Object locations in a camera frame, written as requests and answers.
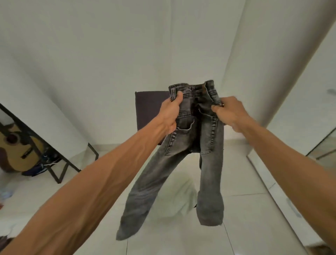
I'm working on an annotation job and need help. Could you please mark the person's left hand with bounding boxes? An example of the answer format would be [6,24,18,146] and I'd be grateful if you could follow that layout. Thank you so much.
[157,91,184,135]

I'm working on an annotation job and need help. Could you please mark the person's right hand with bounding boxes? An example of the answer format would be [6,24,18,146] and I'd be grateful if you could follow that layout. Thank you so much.
[211,96,253,133]

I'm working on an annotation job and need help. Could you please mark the grey denim jeans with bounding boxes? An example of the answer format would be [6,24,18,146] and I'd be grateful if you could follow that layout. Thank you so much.
[116,80,225,241]

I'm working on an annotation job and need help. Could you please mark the person's right forearm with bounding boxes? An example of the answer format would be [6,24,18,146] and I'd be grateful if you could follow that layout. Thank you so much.
[237,117,336,250]

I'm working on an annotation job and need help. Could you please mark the person's left forearm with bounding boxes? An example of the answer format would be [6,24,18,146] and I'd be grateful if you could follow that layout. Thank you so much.
[0,116,168,255]

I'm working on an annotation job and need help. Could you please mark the dark purple board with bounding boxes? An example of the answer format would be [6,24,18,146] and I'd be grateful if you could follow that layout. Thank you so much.
[135,91,171,146]

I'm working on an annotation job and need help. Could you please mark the white wardrobe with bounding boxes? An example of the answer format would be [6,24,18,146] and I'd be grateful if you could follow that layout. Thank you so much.
[246,0,336,247]

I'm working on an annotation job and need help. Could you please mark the white cloth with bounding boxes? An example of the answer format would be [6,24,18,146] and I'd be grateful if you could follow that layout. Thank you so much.
[147,172,198,224]

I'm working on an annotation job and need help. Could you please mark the acoustic guitar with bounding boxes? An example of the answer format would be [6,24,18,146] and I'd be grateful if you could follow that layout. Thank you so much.
[0,123,45,173]

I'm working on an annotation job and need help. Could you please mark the black metal frame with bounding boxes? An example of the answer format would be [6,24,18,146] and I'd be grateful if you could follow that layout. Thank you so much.
[0,103,99,184]

